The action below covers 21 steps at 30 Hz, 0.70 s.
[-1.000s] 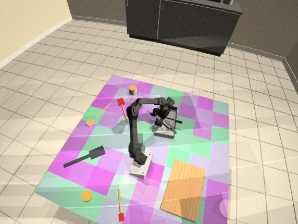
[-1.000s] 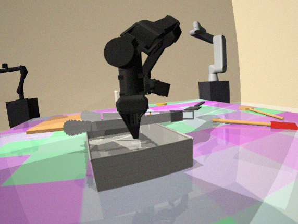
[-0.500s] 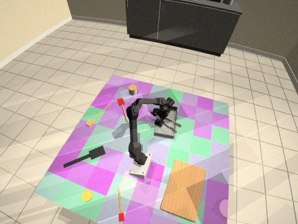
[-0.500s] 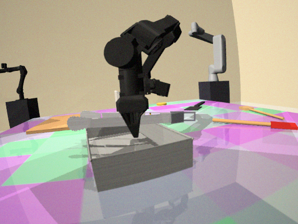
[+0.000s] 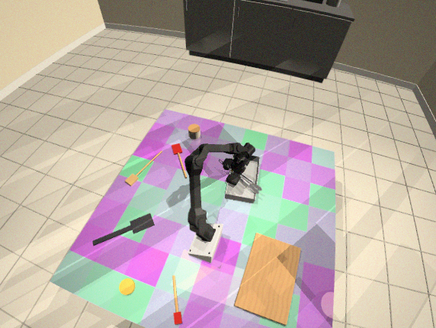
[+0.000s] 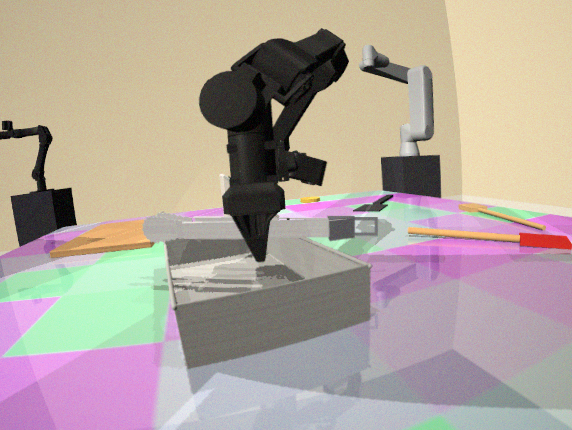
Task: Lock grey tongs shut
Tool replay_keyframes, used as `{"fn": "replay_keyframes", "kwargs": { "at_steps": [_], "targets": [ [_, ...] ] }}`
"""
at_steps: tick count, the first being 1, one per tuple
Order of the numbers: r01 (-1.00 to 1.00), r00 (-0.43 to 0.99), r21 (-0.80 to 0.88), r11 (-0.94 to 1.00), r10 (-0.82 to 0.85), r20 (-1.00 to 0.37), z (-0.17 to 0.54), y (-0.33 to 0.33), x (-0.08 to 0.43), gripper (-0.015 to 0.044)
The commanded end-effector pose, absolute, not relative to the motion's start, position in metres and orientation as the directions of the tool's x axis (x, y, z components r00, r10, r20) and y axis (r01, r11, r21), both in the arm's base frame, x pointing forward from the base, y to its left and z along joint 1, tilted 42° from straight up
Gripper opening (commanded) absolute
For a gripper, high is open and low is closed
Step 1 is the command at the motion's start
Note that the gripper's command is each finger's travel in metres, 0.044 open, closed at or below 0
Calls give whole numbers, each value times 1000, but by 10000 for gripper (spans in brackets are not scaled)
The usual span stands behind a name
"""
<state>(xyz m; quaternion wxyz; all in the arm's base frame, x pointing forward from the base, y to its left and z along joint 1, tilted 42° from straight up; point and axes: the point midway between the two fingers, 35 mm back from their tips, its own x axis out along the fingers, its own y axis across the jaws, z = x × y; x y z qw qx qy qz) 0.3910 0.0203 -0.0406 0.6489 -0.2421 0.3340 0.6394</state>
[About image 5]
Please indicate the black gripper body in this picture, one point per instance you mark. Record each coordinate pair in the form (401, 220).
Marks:
(234, 178)

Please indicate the red-headed mallet with wooden handle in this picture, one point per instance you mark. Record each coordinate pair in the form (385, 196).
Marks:
(176, 150)

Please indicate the light wooden board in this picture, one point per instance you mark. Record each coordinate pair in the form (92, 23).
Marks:
(269, 279)

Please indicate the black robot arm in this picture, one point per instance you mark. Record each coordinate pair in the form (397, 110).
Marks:
(194, 164)

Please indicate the black cylinder with orange lid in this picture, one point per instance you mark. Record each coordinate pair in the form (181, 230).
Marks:
(194, 131)

